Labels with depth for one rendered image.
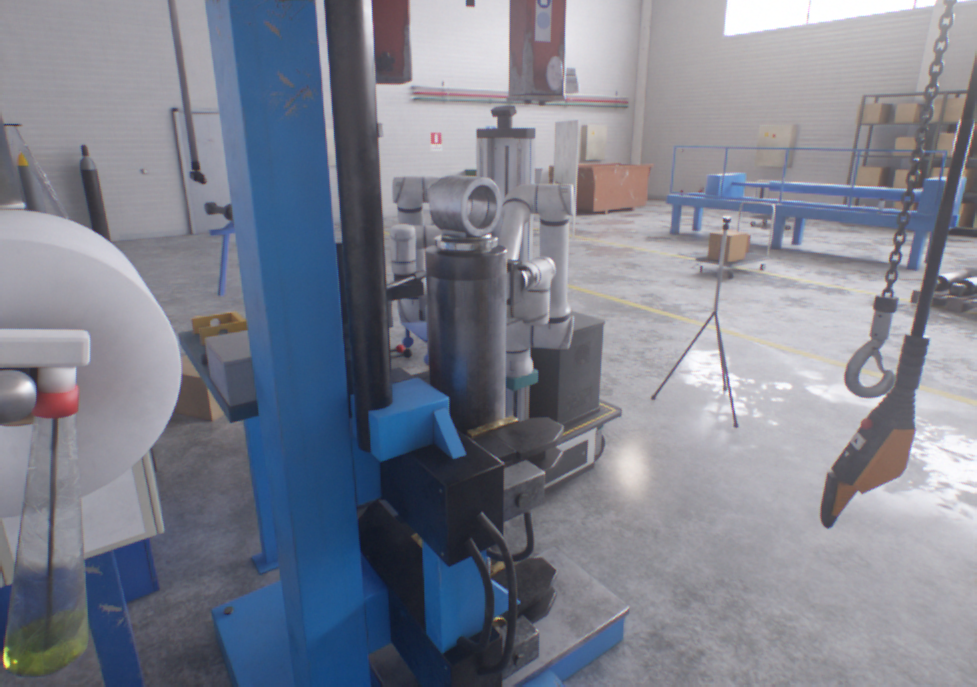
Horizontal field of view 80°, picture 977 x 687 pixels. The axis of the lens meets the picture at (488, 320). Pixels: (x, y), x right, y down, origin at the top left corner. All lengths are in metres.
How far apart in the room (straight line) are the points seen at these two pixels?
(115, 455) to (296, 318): 0.66
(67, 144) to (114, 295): 11.33
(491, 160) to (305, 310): 1.74
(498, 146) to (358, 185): 1.72
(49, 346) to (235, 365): 1.11
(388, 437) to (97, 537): 0.55
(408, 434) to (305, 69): 0.77
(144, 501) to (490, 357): 0.86
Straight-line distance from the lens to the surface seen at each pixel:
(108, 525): 1.04
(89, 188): 11.72
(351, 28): 1.19
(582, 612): 2.33
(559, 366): 2.90
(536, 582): 1.85
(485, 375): 1.55
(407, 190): 2.70
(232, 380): 1.70
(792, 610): 2.79
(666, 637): 2.52
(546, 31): 1.56
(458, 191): 1.45
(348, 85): 1.18
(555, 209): 2.31
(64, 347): 0.60
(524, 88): 1.53
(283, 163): 1.25
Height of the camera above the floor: 1.75
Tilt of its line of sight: 18 degrees down
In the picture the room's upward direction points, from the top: straight up
